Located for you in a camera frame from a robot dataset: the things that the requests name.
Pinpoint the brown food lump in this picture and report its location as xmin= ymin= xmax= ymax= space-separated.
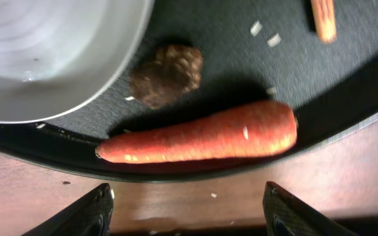
xmin=130 ymin=45 xmax=203 ymax=109

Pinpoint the grey plate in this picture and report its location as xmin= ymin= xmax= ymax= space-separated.
xmin=0 ymin=0 xmax=154 ymax=124

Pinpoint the wooden chopstick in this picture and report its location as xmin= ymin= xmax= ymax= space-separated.
xmin=310 ymin=0 xmax=337 ymax=44

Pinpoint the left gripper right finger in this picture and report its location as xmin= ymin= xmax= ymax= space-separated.
xmin=262 ymin=182 xmax=357 ymax=236

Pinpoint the orange carrot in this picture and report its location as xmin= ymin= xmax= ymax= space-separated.
xmin=95 ymin=100 xmax=297 ymax=164

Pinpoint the round black serving tray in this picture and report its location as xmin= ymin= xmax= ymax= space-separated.
xmin=0 ymin=1 xmax=378 ymax=182

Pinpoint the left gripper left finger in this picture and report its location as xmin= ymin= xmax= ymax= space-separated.
xmin=24 ymin=183 xmax=114 ymax=236

